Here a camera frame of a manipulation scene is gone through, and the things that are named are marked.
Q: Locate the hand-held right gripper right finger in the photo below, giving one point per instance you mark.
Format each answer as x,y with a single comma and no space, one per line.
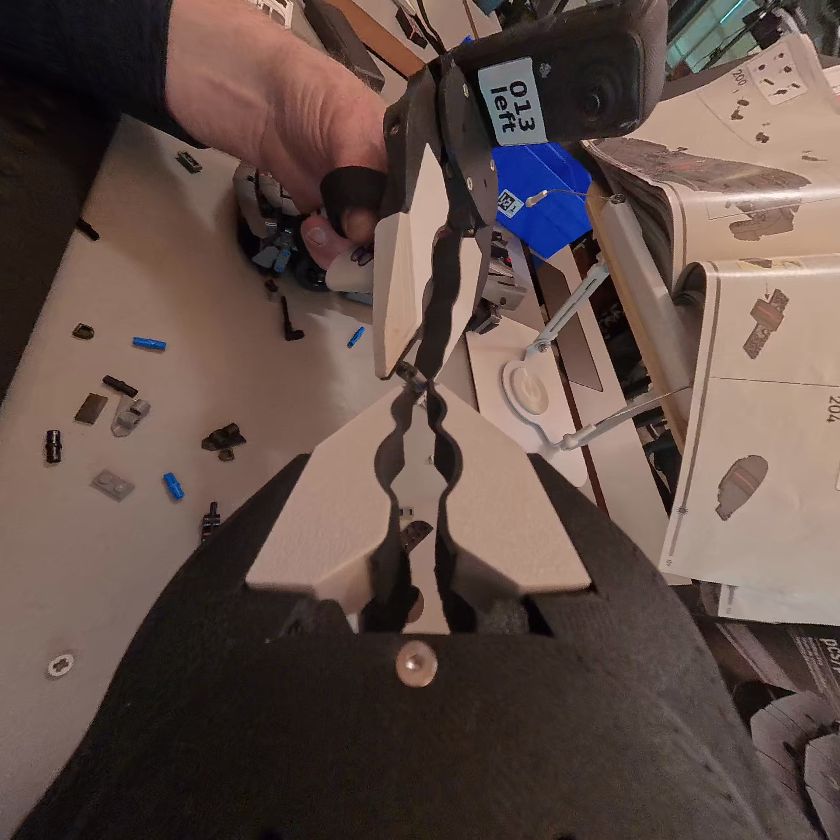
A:
518,525

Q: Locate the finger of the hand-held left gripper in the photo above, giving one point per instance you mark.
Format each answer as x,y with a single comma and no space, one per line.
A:
400,282
469,275

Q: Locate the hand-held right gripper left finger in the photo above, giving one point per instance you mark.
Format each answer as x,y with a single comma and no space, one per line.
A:
321,525

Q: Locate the dark grey lego connector assembly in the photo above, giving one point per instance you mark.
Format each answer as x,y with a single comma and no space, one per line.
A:
413,377

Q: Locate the small dark lego piece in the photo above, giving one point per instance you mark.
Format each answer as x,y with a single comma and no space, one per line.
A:
271,289

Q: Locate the black lego connector cluster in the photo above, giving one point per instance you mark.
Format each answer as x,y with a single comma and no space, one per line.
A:
223,436

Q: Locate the grey lego car model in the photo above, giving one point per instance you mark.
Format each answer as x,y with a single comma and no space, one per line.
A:
269,210

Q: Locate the grey two-stud lego plate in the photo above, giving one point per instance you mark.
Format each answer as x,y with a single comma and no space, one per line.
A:
113,484

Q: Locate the light grey lego axle connector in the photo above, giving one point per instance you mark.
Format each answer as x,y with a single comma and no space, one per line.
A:
130,415

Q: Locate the long black lego pin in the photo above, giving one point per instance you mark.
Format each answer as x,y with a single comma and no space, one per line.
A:
120,385

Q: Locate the black lego tile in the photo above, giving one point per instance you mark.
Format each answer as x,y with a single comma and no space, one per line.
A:
90,408

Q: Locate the thick black lego pin connector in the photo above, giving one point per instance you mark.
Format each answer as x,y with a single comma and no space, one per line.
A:
53,446

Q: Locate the lego instruction booklet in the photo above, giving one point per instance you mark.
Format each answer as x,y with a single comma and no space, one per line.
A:
774,407

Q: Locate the white round lego stud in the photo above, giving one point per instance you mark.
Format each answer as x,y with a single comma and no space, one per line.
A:
61,664

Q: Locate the small black curved lego piece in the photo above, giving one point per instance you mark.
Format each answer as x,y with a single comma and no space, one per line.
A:
82,330

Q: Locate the dark printed lego box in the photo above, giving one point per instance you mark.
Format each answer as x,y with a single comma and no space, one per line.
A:
787,689

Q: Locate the black lego stick piece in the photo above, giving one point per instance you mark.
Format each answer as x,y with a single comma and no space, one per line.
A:
87,229

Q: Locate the person's left hand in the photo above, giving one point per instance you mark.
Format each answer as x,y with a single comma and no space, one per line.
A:
275,98

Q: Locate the white book stand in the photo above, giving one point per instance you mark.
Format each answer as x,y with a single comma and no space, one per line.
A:
499,341

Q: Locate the blue plastic bin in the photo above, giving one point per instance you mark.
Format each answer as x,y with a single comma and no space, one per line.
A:
558,216

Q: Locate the black flat box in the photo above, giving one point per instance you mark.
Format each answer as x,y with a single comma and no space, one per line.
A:
344,39

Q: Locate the black dotted chair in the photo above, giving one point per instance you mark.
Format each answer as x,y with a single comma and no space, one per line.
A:
39,262

